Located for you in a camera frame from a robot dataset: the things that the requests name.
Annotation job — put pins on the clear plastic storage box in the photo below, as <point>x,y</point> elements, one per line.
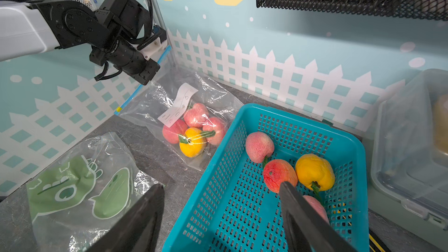
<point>410,147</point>

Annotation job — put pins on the yellow peach with leaf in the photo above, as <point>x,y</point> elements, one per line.
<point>194,141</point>

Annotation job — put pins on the clear blue zipper bag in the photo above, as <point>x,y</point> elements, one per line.
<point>166,98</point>

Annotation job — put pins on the red orange peach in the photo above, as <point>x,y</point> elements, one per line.
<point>276,172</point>

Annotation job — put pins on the teal plastic perforated basket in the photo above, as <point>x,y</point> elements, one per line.
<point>231,208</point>

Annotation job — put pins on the clear bag green cartoon print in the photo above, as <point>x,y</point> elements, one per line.
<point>79,198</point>

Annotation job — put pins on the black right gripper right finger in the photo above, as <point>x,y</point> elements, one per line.
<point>305,230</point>

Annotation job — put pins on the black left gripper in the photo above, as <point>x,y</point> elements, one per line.
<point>123,57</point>

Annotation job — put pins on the yellow peach at back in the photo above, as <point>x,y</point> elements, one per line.
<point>315,173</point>

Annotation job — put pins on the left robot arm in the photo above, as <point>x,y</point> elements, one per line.
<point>122,33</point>

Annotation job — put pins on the pink peach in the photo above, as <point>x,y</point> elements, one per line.
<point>196,116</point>
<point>317,206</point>
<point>259,146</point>
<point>171,134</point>
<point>218,126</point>

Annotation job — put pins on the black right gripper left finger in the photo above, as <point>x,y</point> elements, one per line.
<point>138,230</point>

